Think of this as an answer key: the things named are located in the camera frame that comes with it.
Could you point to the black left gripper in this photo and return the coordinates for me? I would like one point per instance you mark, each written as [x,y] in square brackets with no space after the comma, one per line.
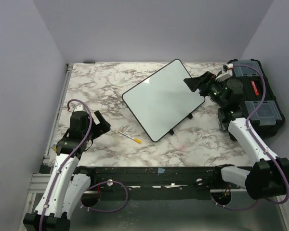
[101,128]

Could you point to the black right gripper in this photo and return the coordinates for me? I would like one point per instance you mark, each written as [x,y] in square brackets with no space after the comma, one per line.
[195,83]

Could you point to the yellow marker cap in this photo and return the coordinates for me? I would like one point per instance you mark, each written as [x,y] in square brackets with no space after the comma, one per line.
[137,140]

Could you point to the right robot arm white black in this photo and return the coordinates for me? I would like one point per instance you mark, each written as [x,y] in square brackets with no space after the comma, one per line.
[269,176]

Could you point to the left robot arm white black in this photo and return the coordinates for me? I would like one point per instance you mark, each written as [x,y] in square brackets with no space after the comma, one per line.
[66,184]

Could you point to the black toolbox clear lids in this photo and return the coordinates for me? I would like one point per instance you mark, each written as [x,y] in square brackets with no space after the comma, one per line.
[268,119]

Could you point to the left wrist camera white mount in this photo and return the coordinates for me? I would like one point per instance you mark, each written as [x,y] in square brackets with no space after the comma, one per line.
[79,107]

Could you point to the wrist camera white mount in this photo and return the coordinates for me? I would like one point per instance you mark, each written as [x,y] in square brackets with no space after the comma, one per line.
[79,107]
[226,72]

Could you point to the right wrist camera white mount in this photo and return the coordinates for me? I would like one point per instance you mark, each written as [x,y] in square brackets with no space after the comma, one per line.
[226,72]

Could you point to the white tablet whiteboard black frame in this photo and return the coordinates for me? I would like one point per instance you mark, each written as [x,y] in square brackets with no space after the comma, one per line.
[163,100]

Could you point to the black mounting rail base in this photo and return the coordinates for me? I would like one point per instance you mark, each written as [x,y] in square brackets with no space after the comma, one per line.
[151,183]

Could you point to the aluminium frame extrusion left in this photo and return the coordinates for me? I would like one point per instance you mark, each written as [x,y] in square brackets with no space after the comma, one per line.
[39,180]

